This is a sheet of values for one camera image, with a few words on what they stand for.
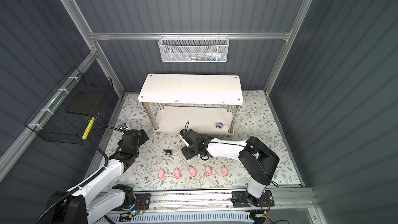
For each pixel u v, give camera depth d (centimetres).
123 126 73
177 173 81
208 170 82
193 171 81
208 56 92
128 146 65
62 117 70
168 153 85
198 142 67
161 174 81
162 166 85
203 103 112
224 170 81
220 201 74
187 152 77
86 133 67
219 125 91
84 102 75
